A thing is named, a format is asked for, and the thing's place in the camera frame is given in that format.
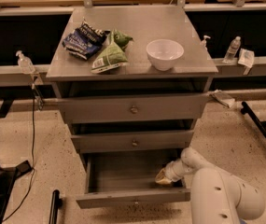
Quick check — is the black cable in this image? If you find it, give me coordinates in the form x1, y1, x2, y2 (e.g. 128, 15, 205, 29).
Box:
1, 83, 37, 223

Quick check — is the clear water bottle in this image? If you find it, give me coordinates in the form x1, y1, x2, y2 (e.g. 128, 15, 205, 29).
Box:
223, 36, 241, 63

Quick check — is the grey drawer cabinet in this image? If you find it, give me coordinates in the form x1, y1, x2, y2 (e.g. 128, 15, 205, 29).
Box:
45, 5, 219, 177

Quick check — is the green plush toy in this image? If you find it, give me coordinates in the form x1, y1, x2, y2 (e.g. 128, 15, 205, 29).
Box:
108, 29, 133, 50

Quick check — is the grey middle drawer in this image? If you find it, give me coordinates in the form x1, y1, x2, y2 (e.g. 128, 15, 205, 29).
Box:
71, 130, 194, 153

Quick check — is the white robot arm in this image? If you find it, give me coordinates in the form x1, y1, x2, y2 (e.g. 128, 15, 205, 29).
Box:
155, 147, 265, 224

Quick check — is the green chip bag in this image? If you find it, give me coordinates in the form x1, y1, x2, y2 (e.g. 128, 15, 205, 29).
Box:
91, 31, 128, 74

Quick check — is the grey bottom drawer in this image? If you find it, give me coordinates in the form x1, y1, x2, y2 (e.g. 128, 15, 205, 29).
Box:
77, 149, 190, 209

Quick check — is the small pump bottle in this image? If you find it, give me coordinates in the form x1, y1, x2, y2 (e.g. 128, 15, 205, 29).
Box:
201, 35, 211, 50

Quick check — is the grey top drawer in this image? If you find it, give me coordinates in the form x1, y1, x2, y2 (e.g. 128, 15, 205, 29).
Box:
58, 94, 208, 124

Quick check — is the white wipes packet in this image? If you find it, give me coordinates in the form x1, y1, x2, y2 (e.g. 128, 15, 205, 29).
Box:
238, 49, 255, 75

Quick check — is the folded cloth on rail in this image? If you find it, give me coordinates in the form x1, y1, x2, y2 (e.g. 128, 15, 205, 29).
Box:
211, 90, 235, 108

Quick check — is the grey drawer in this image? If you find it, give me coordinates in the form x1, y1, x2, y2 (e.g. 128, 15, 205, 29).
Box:
71, 130, 194, 153
58, 94, 208, 124
77, 149, 190, 209

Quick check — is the white bowl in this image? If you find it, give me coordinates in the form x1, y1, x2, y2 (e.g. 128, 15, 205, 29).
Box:
147, 39, 184, 71

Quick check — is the hand sanitizer pump bottle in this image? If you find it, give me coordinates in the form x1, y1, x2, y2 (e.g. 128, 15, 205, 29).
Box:
16, 50, 35, 75

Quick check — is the blue chip bag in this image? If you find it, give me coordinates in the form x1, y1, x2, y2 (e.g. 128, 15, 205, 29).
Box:
62, 21, 110, 61

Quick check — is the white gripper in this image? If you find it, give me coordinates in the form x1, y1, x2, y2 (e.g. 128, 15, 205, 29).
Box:
155, 160, 190, 185

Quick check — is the black bar on floor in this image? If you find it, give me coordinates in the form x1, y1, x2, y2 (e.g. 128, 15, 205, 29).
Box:
49, 189, 63, 224

